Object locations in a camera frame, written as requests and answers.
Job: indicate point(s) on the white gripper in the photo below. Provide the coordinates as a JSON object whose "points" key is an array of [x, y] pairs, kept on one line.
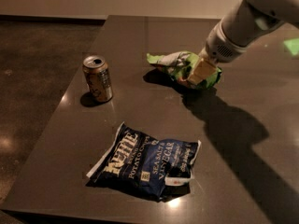
{"points": [[220, 48]]}

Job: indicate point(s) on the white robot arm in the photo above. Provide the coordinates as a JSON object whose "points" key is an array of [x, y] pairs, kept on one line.
{"points": [[255, 18]]}

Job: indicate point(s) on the green rice chip bag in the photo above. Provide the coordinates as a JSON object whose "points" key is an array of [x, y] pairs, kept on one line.
{"points": [[174, 65]]}

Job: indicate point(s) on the blue Kettle chip bag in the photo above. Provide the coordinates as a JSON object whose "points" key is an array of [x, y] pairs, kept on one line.
{"points": [[143, 164]]}

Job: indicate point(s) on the gold soda can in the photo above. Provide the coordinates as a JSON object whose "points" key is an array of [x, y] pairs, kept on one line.
{"points": [[97, 76]]}

